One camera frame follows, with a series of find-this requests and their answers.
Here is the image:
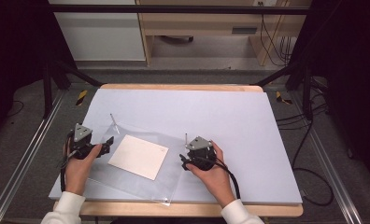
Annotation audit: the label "black horizontal bar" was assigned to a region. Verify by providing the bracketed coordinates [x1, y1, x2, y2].
[48, 4, 312, 16]

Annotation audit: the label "left hand-held gripper black cable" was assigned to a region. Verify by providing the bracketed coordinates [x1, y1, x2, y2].
[59, 132, 78, 193]

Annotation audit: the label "person's right hand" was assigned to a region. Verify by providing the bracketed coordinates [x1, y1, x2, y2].
[186, 140, 237, 209]

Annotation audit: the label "yellow black tape strip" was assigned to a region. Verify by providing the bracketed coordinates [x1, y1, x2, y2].
[275, 91, 293, 106]
[75, 90, 89, 107]

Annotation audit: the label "black curtain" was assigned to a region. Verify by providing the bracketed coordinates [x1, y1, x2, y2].
[0, 0, 78, 143]
[293, 0, 370, 189]

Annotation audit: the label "person's left hand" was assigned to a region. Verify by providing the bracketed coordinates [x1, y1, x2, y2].
[64, 143, 104, 197]

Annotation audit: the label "white cabinet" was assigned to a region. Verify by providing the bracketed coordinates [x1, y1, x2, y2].
[48, 0, 147, 63]

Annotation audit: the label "aluminium rail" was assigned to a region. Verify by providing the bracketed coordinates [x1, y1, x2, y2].
[0, 89, 66, 224]
[290, 91, 365, 224]

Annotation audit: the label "grey desk handle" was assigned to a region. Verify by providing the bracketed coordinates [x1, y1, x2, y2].
[231, 26, 259, 35]

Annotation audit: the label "hand-held gripper black cable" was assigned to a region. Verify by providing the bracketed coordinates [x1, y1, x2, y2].
[191, 155, 242, 201]
[59, 132, 78, 193]

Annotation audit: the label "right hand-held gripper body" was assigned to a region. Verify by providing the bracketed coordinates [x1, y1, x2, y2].
[186, 135, 219, 172]

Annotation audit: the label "thin black floor cable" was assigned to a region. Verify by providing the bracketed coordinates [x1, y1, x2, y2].
[5, 99, 25, 119]

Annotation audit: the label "hanging black cables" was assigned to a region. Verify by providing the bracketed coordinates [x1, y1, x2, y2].
[259, 1, 298, 67]

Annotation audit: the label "light wooden desk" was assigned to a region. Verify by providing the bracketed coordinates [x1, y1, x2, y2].
[135, 0, 314, 67]

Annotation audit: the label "right hand-held gripper black cable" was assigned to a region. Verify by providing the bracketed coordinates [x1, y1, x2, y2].
[191, 155, 242, 201]

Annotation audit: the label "white card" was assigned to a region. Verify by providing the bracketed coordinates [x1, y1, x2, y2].
[107, 133, 170, 182]

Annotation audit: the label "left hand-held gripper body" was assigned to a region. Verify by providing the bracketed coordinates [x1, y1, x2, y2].
[67, 123, 104, 161]

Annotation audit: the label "black metal stand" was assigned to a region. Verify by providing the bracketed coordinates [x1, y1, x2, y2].
[253, 60, 316, 121]
[42, 60, 104, 119]

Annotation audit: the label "pale grey table mat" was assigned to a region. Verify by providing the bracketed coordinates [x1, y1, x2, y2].
[48, 88, 304, 205]

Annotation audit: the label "white wall socket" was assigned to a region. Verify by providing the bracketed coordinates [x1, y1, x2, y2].
[252, 0, 278, 7]

